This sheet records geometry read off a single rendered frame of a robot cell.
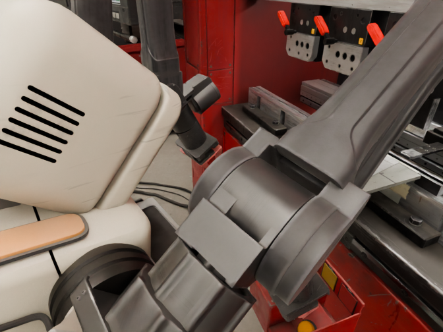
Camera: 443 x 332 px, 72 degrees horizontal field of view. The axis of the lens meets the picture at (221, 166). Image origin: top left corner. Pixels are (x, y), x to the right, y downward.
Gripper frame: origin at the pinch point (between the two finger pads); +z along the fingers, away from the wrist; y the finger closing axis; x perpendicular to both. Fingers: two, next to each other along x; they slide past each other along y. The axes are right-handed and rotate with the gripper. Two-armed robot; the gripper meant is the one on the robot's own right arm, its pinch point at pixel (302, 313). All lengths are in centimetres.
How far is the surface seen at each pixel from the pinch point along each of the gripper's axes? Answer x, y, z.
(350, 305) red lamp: -2.3, 10.3, 2.3
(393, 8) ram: 28, 47, -44
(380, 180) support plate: 11.9, 30.6, -12.7
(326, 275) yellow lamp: 5.9, 10.4, 2.2
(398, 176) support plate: 11.5, 35.5, -11.4
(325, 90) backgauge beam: 78, 64, -3
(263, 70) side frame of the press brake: 104, 48, -13
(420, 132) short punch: 15, 45, -18
